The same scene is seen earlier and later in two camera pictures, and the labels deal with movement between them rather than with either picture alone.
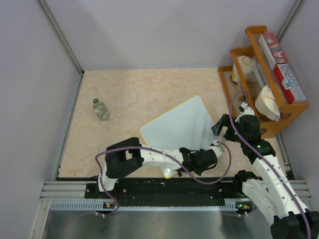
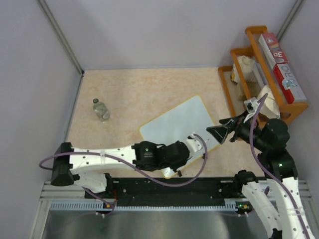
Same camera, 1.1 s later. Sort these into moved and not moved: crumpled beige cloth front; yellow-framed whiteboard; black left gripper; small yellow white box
Moved: black left gripper
Not moved: crumpled beige cloth front; yellow-framed whiteboard; small yellow white box
